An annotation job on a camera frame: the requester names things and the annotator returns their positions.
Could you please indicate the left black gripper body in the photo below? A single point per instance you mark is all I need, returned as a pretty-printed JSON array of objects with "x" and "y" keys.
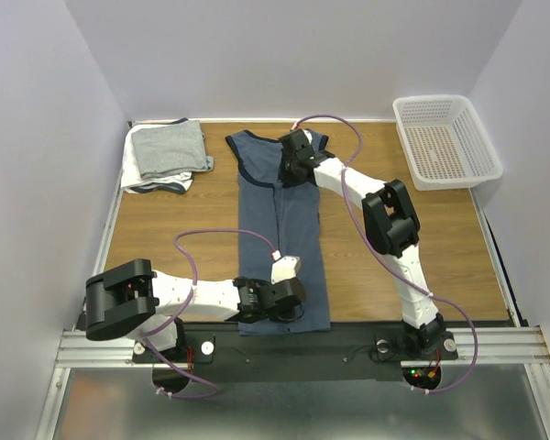
[{"x": 275, "y": 315}]

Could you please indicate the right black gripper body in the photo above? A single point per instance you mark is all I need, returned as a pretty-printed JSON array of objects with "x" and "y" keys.
[{"x": 291, "y": 170}]

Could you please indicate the blue tank top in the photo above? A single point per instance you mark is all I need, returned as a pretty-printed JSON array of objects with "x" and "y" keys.
[{"x": 289, "y": 218}]

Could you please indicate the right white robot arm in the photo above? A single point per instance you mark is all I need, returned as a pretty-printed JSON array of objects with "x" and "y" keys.
[{"x": 390, "y": 228}]

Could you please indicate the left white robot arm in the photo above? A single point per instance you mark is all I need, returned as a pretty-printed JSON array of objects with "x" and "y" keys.
[{"x": 137, "y": 302}]

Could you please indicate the folded grey tank top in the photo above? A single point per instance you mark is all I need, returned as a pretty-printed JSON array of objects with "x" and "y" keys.
[{"x": 164, "y": 151}]

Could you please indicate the folded white tank top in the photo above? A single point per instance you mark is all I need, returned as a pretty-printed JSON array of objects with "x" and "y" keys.
[{"x": 131, "y": 181}]

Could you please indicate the white plastic basket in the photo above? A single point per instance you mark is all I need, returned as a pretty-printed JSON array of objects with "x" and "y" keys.
[{"x": 444, "y": 142}]

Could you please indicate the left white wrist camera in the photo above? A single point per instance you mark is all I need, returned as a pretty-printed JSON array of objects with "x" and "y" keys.
[{"x": 284, "y": 267}]

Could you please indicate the aluminium frame rail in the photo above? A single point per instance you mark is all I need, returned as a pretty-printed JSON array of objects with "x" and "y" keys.
[{"x": 77, "y": 352}]

